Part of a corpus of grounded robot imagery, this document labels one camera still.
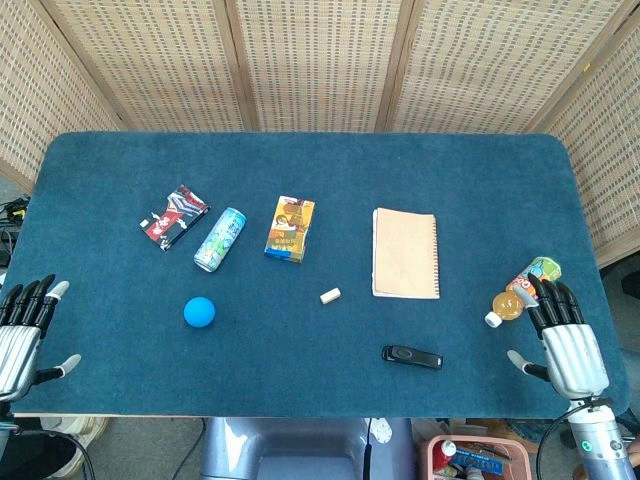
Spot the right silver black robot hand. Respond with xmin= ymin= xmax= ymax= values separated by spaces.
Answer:
xmin=506 ymin=272 xmax=612 ymax=401

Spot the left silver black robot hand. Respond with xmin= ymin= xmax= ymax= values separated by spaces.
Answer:
xmin=0 ymin=273 xmax=82 ymax=402

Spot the black stapler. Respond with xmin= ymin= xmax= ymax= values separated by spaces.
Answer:
xmin=381 ymin=344 xmax=444 ymax=371

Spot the orange juice bottle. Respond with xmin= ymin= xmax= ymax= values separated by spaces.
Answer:
xmin=484 ymin=256 xmax=563 ymax=329

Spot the brown spiral notebook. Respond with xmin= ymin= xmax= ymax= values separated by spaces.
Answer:
xmin=371 ymin=207 xmax=442 ymax=301

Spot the blue flat box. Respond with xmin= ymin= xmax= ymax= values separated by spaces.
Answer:
xmin=452 ymin=448 xmax=507 ymax=475

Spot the pink plastic basket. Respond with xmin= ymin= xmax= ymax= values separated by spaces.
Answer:
xmin=418 ymin=434 xmax=532 ymax=480

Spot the blue ball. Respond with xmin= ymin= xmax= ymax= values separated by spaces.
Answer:
xmin=183 ymin=296 xmax=217 ymax=329

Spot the black red card box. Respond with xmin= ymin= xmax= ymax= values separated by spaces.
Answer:
xmin=139 ymin=184 xmax=211 ymax=252

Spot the woven bamboo screen panel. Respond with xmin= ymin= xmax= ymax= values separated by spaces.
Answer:
xmin=377 ymin=0 xmax=640 ymax=135
xmin=224 ymin=0 xmax=417 ymax=134
xmin=524 ymin=24 xmax=640 ymax=269
xmin=39 ymin=0 xmax=257 ymax=134
xmin=0 ymin=0 xmax=124 ymax=196

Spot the green white drink can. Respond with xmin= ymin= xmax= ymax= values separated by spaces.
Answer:
xmin=193 ymin=206 xmax=248 ymax=274

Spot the grey blue robot torso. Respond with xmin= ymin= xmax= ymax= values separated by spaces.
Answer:
xmin=199 ymin=417 xmax=417 ymax=480

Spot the orange blue carton box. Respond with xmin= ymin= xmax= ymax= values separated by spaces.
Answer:
xmin=264 ymin=195 xmax=317 ymax=264

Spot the blue table cloth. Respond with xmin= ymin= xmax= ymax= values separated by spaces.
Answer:
xmin=10 ymin=130 xmax=632 ymax=419

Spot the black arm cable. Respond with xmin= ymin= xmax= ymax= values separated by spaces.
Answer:
xmin=535 ymin=403 xmax=574 ymax=480

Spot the black yellow cable bundle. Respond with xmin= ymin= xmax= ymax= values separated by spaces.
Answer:
xmin=0 ymin=196 xmax=30 ymax=224

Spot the black torso cable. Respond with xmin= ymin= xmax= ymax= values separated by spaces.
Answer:
xmin=361 ymin=418 xmax=375 ymax=480

